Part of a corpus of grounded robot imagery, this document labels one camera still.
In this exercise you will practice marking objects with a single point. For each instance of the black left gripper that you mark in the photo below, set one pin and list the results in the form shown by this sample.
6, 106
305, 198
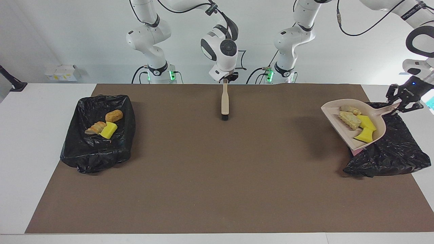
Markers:
415, 89

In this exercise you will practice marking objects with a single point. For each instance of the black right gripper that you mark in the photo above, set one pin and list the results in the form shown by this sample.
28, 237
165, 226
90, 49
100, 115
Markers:
232, 77

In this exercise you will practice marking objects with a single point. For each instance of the beige hand brush black bristles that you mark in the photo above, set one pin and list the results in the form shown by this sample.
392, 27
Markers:
225, 105

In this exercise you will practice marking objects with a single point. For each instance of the yellow sponge piece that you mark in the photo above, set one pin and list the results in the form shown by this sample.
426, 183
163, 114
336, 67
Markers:
368, 122
363, 136
108, 130

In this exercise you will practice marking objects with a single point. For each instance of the pale crumbly bread piece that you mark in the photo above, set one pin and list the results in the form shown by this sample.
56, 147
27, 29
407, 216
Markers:
351, 109

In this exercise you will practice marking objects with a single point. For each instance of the pale blocky bread piece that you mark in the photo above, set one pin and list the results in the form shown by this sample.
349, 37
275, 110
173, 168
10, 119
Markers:
349, 121

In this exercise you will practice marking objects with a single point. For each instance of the beige plastic dustpan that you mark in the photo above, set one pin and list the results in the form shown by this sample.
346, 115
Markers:
334, 112

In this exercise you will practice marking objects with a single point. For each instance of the brown bread roll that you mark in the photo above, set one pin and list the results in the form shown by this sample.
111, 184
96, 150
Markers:
114, 116

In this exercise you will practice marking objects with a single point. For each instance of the orange striped bread piece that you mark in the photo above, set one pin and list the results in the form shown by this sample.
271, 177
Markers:
96, 127

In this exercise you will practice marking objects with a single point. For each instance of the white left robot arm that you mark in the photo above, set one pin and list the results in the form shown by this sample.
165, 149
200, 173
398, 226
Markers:
295, 40

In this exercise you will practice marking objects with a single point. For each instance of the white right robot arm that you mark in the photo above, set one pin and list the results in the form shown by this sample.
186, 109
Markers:
149, 37

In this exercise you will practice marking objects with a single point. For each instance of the black trash bag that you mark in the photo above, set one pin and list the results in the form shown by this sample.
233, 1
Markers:
88, 152
390, 159

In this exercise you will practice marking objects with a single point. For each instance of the pink plastic bin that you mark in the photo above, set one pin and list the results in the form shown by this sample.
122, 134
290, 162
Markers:
356, 152

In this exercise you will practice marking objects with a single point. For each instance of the teal object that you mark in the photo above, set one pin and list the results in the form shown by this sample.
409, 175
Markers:
431, 103

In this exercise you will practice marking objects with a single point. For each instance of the brown table mat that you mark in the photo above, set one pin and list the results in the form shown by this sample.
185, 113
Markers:
237, 203

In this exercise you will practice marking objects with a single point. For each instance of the large white wall box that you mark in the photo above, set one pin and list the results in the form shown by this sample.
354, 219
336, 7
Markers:
67, 73

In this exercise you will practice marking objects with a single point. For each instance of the small white wall box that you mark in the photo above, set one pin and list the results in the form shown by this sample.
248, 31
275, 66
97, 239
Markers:
51, 75

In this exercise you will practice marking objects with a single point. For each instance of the black camera stand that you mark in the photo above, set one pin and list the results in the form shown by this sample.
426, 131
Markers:
13, 83

